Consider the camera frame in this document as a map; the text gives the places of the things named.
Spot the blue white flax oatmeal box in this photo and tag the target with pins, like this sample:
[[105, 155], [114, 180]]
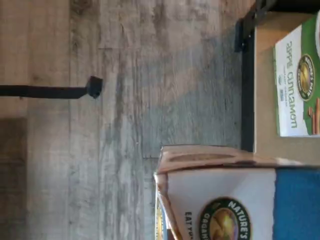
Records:
[[225, 185]]

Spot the black metal shelf rack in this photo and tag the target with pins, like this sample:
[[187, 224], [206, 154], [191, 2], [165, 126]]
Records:
[[247, 87]]

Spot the green apple cinnamon oatmeal box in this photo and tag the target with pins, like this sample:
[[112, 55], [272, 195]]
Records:
[[292, 87]]

